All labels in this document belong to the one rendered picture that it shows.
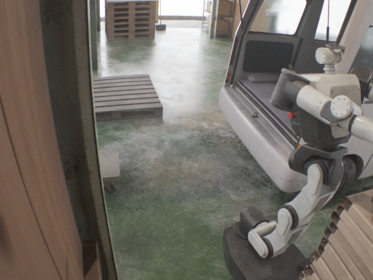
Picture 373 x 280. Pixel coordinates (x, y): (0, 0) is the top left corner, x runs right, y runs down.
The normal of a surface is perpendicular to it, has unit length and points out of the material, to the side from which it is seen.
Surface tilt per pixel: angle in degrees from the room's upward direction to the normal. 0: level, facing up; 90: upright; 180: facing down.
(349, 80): 24
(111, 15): 90
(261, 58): 90
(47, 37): 90
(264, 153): 87
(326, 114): 65
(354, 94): 69
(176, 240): 0
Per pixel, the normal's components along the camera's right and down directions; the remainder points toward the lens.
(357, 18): -0.36, 0.28
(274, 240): -0.92, 0.17
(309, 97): -0.78, -0.17
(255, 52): 0.25, 0.54
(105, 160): 0.06, -0.84
